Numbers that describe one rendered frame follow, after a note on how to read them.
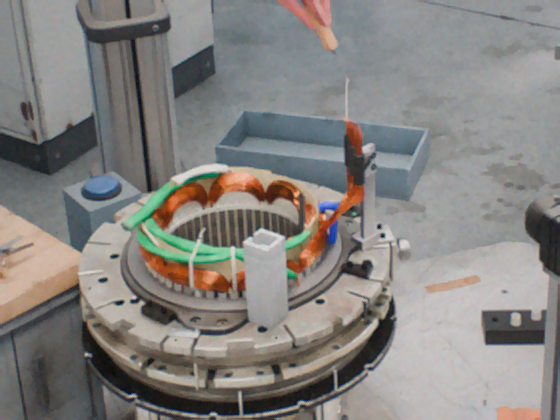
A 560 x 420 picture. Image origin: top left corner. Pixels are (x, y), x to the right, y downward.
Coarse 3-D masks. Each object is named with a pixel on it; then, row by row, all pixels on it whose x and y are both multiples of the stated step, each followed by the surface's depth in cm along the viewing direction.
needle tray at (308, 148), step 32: (256, 128) 170; (288, 128) 169; (320, 128) 167; (384, 128) 164; (416, 128) 163; (224, 160) 161; (256, 160) 160; (288, 160) 158; (320, 160) 157; (384, 160) 164; (416, 160) 157; (384, 192) 156
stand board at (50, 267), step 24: (0, 216) 148; (0, 240) 144; (24, 240) 143; (48, 240) 143; (24, 264) 139; (48, 264) 139; (72, 264) 139; (0, 288) 136; (24, 288) 135; (48, 288) 137; (0, 312) 133
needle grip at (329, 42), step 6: (306, 6) 152; (312, 12) 152; (312, 18) 152; (318, 24) 152; (318, 30) 153; (324, 30) 152; (330, 30) 153; (324, 36) 153; (330, 36) 153; (324, 42) 153; (330, 42) 153; (336, 42) 154; (324, 48) 154; (330, 48) 153
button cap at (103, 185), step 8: (96, 176) 159; (104, 176) 159; (88, 184) 158; (96, 184) 158; (104, 184) 158; (112, 184) 158; (88, 192) 157; (96, 192) 156; (104, 192) 157; (112, 192) 157
